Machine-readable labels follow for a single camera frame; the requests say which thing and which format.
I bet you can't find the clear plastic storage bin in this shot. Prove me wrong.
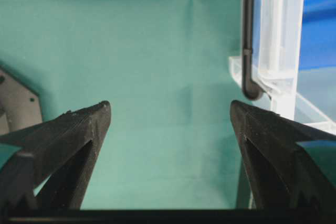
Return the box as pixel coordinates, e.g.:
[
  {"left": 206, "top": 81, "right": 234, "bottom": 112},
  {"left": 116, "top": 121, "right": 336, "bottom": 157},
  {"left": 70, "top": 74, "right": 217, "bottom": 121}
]
[{"left": 229, "top": 0, "right": 335, "bottom": 134}]

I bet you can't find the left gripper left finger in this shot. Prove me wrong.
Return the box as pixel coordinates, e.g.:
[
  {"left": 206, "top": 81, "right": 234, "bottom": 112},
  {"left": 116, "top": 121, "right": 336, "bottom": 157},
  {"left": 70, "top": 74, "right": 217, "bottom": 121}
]
[{"left": 1, "top": 101, "right": 111, "bottom": 210}]

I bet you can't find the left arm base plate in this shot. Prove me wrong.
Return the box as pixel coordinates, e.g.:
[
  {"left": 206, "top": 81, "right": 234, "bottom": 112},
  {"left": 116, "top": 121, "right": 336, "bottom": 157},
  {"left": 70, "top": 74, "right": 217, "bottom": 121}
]
[{"left": 1, "top": 68, "right": 43, "bottom": 135}]

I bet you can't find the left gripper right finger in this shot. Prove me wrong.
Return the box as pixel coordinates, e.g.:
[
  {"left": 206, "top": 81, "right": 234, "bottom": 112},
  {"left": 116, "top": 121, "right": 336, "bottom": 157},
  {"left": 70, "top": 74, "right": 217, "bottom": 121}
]
[{"left": 230, "top": 100, "right": 335, "bottom": 211}]

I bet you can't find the black cable at bin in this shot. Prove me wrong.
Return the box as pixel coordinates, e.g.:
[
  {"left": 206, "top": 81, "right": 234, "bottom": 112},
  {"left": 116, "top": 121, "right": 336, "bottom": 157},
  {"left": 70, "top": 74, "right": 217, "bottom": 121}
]
[{"left": 241, "top": 0, "right": 265, "bottom": 101}]

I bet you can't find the blue cloth bin liner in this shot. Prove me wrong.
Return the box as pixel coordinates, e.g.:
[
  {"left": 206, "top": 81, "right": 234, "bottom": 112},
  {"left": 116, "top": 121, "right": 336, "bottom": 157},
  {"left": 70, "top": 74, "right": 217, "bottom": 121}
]
[{"left": 251, "top": 0, "right": 336, "bottom": 72}]

